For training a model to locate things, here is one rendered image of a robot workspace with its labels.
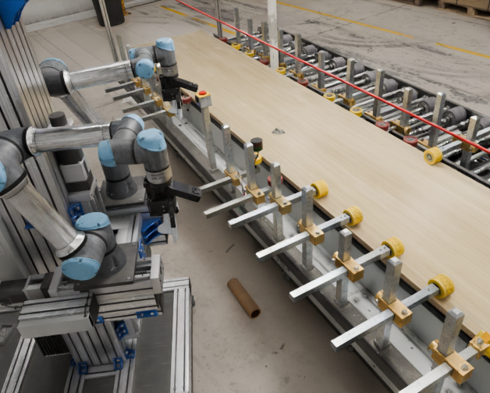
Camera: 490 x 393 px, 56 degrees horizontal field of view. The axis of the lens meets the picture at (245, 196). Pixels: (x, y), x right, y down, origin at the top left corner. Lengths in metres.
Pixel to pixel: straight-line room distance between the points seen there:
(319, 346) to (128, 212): 1.32
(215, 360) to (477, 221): 1.55
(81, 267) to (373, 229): 1.23
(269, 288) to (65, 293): 1.51
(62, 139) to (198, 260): 1.96
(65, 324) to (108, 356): 0.74
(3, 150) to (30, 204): 0.18
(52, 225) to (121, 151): 0.38
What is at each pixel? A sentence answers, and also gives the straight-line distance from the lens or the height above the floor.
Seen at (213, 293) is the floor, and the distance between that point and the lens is 3.08.
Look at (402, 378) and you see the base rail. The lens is 1.90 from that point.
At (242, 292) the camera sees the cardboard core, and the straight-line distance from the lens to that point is 2.95.
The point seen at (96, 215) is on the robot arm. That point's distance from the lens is 1.78.
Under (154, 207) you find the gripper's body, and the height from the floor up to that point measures 1.43.
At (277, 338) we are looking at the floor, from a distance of 2.82.
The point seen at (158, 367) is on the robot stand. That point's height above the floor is 0.21.
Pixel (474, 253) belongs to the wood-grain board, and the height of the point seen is 0.90.
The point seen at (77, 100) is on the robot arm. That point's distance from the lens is 2.18.
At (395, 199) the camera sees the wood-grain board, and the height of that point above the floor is 0.90.
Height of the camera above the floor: 2.28
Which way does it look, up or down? 37 degrees down
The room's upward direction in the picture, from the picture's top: 6 degrees counter-clockwise
